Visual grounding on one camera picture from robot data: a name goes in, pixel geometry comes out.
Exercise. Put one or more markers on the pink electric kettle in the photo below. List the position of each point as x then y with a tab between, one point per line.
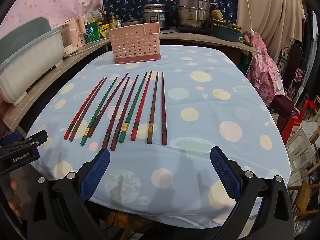
72	34

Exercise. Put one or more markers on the grey-blue drainer lid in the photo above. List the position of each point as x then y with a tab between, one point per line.
22	35

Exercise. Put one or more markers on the beige hanging cloth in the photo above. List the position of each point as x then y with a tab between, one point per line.
276	21

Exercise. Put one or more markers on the red chopstick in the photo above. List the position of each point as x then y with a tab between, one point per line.
76	117
140	109

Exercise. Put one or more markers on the small steel pot with lid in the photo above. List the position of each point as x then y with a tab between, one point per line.
131	21

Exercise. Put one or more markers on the blue polka dot tablecloth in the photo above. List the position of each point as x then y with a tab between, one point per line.
176	109

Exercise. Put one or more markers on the brown chopstick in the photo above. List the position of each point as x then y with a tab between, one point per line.
152	112
82	115

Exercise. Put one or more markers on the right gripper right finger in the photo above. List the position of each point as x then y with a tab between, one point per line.
227	171

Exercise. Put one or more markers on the maroon chopstick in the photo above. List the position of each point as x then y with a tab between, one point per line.
110	127
121	119
104	108
164	118

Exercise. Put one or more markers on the white dish drainer box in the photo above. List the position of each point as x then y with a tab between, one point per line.
25	66

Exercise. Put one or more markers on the steel rice cooker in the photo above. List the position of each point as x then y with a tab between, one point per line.
153	13

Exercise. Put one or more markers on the red plastic stool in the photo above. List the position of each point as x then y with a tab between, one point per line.
295	120

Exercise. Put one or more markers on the yellow oil bottle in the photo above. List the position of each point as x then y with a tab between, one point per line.
113	22

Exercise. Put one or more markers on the pink floral curtain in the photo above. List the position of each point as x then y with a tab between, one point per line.
55	11

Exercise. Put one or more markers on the pink floral apron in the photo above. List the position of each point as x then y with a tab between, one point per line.
263	72

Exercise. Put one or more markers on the green detergent bottle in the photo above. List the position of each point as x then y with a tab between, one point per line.
92	32

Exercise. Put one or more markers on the dark blue bowl stack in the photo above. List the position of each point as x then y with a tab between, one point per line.
226	30

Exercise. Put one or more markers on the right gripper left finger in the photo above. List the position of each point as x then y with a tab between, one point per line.
91	173

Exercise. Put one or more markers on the pink perforated utensil holder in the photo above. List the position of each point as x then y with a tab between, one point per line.
135	43

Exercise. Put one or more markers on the green chopstick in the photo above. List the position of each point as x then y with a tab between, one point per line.
130	113
85	136

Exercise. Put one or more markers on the person left hand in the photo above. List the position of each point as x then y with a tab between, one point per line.
15	202

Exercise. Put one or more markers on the large steel steamer pot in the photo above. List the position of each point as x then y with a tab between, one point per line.
194	13

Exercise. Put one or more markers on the yellow seasoning packet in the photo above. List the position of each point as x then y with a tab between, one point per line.
104	30

